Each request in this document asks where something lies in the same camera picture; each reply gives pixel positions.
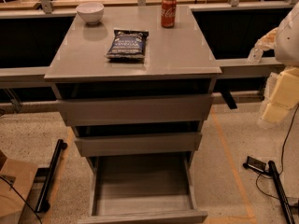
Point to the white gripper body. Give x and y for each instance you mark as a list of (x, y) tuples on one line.
[(289, 41)]

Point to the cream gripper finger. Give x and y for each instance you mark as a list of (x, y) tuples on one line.
[(272, 113), (286, 92)]

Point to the blue chip bag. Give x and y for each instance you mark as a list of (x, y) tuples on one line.
[(128, 44)]

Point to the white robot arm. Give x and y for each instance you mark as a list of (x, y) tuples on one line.
[(284, 41)]

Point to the top grey drawer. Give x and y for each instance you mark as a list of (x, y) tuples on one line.
[(130, 110)]

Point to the middle grey drawer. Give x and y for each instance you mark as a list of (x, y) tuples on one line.
[(138, 144)]

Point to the grey drawer cabinet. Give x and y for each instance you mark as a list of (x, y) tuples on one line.
[(136, 96)]

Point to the open bottom grey drawer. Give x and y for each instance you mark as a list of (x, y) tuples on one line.
[(143, 189)]

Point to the black power adapter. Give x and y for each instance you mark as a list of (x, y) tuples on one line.
[(255, 165)]

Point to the black floor stand right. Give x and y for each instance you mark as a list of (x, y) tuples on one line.
[(288, 204)]

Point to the black floor stand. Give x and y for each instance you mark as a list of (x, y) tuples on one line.
[(47, 173), (288, 204)]

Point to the red cola can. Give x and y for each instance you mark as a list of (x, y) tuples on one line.
[(168, 13)]

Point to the white bowl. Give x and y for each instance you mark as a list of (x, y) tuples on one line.
[(91, 13)]

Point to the black floor stand left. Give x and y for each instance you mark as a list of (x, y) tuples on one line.
[(47, 173)]

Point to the cardboard box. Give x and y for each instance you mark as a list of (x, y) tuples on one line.
[(16, 179)]

